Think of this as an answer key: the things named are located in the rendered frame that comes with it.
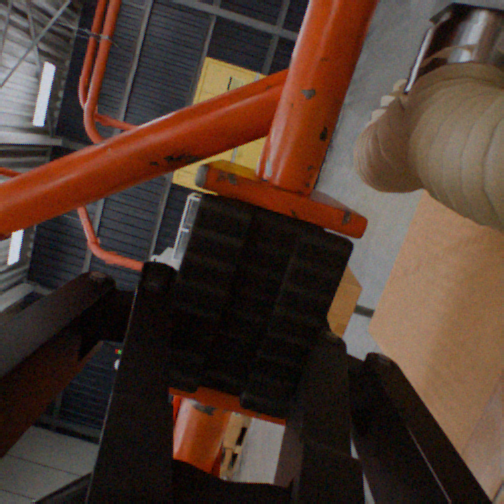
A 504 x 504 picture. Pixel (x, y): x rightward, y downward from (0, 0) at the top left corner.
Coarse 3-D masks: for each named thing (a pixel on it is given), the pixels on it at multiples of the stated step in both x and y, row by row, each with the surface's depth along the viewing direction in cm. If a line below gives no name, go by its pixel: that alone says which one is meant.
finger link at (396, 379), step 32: (384, 384) 12; (352, 416) 14; (384, 416) 12; (416, 416) 11; (384, 448) 11; (416, 448) 10; (448, 448) 10; (384, 480) 11; (416, 480) 9; (448, 480) 9
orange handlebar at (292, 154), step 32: (320, 0) 13; (352, 0) 13; (320, 32) 13; (352, 32) 13; (320, 64) 13; (352, 64) 14; (288, 96) 14; (320, 96) 14; (288, 128) 14; (320, 128) 14; (288, 160) 14; (320, 160) 15; (192, 416) 17; (224, 416) 17; (192, 448) 17; (224, 448) 21
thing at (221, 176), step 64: (256, 192) 13; (320, 192) 20; (192, 256) 13; (256, 256) 14; (320, 256) 13; (192, 320) 14; (256, 320) 14; (320, 320) 14; (192, 384) 14; (256, 384) 14
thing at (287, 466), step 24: (336, 336) 14; (312, 360) 12; (336, 360) 13; (312, 384) 11; (336, 384) 11; (312, 408) 10; (336, 408) 10; (288, 432) 11; (312, 432) 9; (336, 432) 9; (288, 456) 9; (312, 456) 8; (336, 456) 8; (288, 480) 8; (312, 480) 7; (336, 480) 7; (360, 480) 7
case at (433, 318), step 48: (432, 240) 30; (480, 240) 24; (384, 288) 35; (432, 288) 27; (480, 288) 22; (384, 336) 32; (432, 336) 26; (480, 336) 21; (432, 384) 24; (480, 384) 20; (480, 432) 19; (480, 480) 18
